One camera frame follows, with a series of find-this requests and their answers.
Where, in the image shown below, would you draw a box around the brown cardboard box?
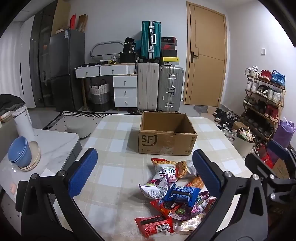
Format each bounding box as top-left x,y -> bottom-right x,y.
139,111 -> 198,156

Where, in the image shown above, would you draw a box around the plain black shoe box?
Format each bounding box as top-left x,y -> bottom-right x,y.
161,49 -> 178,58

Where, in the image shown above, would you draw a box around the stacked blue bowls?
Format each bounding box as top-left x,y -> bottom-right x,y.
7,136 -> 32,168

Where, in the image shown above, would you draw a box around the black printed bag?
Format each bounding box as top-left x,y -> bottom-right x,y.
123,37 -> 137,54

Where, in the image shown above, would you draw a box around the marble side table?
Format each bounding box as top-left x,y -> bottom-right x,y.
0,128 -> 83,210

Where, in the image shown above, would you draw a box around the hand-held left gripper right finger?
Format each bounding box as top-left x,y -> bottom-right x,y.
185,149 -> 269,241

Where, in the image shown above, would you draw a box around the black storage bag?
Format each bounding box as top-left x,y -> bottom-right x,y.
119,52 -> 139,64

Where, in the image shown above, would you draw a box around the orange noodle snack packet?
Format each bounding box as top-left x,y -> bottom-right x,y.
175,161 -> 188,179

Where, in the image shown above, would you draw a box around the white drawer desk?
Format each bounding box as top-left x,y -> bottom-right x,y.
74,64 -> 138,108

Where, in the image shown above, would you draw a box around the woven laundry basket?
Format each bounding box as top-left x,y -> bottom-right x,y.
89,80 -> 111,112

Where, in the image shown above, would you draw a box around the wooden dish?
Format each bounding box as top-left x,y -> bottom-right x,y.
0,110 -> 15,122

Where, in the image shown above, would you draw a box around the brown paper bag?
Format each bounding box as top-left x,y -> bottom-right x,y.
77,14 -> 89,32

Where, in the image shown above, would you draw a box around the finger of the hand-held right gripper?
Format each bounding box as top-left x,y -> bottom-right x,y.
245,153 -> 275,184
268,140 -> 296,179

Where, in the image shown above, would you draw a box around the black cloth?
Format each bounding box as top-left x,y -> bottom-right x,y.
0,94 -> 26,112

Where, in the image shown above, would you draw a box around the red packet with dark label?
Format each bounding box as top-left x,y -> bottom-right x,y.
134,215 -> 175,238

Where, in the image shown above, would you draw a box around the dark purple snack packet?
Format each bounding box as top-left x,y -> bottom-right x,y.
172,201 -> 210,220

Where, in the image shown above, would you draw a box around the patterned rug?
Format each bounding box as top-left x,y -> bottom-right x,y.
43,110 -> 114,131

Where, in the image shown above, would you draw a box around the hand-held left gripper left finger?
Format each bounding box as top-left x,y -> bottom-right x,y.
15,148 -> 107,241

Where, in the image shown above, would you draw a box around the white trash bin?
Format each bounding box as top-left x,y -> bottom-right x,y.
231,128 -> 258,157

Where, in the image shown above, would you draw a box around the white noodle snack packet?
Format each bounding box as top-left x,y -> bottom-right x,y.
151,158 -> 178,179

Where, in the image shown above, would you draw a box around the red plastic bag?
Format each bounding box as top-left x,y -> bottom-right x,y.
256,144 -> 274,168

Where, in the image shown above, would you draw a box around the grey door mat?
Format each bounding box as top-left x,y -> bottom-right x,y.
193,105 -> 209,115

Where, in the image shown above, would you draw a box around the yellow black box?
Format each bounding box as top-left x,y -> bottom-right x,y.
161,57 -> 180,66

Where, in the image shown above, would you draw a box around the wooden door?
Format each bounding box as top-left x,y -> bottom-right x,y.
183,1 -> 228,107

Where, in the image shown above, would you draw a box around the grey refrigerator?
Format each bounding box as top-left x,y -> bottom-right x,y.
49,29 -> 86,112

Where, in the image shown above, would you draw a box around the crumpled white purple packet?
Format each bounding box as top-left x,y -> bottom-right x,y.
138,174 -> 174,200

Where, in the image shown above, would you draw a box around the teal suitcase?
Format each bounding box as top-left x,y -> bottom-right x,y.
141,21 -> 162,62

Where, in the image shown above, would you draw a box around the red cookie packet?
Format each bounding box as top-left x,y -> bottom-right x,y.
150,199 -> 185,219

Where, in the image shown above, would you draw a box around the pile of loose shoes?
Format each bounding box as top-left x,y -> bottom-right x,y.
213,108 -> 241,131

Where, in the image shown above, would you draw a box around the stacked beige plates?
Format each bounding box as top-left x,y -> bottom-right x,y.
18,141 -> 42,172

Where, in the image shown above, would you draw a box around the oval mirror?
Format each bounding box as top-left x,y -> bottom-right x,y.
90,41 -> 124,63

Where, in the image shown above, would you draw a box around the blue cookie packet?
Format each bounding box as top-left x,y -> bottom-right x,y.
165,184 -> 201,208

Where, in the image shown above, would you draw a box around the white thermos jug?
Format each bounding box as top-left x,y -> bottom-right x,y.
12,106 -> 36,143

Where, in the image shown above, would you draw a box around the silver suitcase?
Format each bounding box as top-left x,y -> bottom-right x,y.
158,65 -> 184,113

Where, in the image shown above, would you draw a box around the printed cardboard carton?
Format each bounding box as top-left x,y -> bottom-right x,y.
272,158 -> 292,179

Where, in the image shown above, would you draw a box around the dark glass cabinet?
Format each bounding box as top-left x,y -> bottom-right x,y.
30,9 -> 58,107

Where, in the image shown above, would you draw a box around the flat cardboard carton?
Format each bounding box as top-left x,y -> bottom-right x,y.
51,0 -> 71,35

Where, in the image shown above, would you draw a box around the beige suitcase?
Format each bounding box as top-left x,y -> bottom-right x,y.
137,62 -> 160,111

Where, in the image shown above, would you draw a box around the grey round pouf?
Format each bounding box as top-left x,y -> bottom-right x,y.
66,117 -> 93,139

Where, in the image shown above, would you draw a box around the purple bag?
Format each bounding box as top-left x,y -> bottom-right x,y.
272,117 -> 296,161

